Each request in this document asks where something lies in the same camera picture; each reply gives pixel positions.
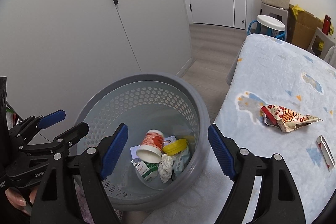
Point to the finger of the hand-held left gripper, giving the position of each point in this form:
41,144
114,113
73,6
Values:
52,118
76,133

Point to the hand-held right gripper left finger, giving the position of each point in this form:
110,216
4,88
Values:
115,151

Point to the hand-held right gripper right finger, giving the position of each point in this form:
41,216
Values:
220,154

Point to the green white carton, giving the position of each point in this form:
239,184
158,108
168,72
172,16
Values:
145,171

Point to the red white paper cup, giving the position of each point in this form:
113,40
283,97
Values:
152,142

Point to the white plastic packet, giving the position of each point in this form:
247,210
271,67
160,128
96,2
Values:
182,162

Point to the yellow plastic lid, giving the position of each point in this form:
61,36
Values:
175,146

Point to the white tissue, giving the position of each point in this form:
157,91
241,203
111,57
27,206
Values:
166,167

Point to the grey perforated waste basket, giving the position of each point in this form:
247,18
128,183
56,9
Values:
157,79

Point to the person's left hand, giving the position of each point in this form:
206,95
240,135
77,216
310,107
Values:
19,200

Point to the red beige snack packet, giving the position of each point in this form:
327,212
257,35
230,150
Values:
286,119

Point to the blue printed blanket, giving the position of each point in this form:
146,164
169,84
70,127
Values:
275,77

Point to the small red white box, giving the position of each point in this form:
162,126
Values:
325,154

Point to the white round stool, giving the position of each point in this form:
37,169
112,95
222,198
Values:
270,21

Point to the beige bed cover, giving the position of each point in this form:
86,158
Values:
331,56

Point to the grey side stool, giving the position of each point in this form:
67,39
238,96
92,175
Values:
319,39

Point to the grey plastic stool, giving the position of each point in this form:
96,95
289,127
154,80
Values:
270,10

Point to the yellow plastic bag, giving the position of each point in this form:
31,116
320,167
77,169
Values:
298,10

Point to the red bottle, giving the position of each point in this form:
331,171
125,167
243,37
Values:
327,24

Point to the yellow cloth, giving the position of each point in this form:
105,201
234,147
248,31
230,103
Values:
332,29

